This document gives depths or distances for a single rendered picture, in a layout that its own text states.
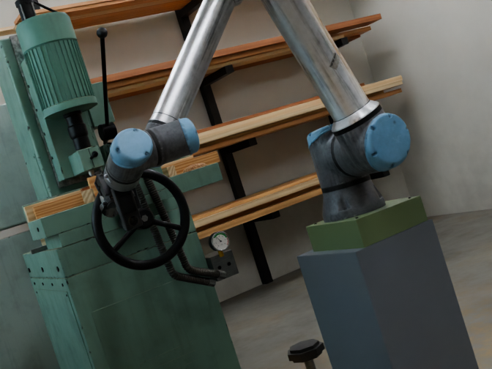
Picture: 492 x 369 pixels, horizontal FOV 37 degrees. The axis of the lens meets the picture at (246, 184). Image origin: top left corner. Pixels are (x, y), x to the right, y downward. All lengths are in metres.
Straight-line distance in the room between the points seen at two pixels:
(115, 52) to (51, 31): 2.66
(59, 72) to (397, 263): 1.18
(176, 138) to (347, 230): 0.61
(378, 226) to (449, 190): 3.74
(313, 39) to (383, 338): 0.83
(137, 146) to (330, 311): 0.85
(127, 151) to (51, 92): 0.74
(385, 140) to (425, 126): 3.82
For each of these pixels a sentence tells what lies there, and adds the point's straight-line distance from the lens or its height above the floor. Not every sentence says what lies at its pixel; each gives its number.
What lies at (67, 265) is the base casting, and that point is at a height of 0.74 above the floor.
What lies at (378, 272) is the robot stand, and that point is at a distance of 2.08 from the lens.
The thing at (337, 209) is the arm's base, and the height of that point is 0.66.
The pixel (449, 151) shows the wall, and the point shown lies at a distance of 5.70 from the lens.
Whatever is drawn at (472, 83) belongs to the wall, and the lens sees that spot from 5.42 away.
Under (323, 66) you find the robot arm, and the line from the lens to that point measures 1.99.
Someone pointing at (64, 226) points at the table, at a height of 0.85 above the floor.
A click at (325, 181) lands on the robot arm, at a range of 2.17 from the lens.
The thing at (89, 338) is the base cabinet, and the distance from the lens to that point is 2.26.
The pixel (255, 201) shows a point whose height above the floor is 0.60.
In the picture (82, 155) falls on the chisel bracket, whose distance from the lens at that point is 2.39.
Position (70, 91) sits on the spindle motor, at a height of 1.25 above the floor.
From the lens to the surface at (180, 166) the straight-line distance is 2.53.
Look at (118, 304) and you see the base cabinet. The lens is 2.27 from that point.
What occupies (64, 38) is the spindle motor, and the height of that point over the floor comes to 1.42.
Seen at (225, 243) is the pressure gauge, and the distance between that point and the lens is 2.33.
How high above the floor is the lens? 0.88
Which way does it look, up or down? 2 degrees down
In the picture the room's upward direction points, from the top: 18 degrees counter-clockwise
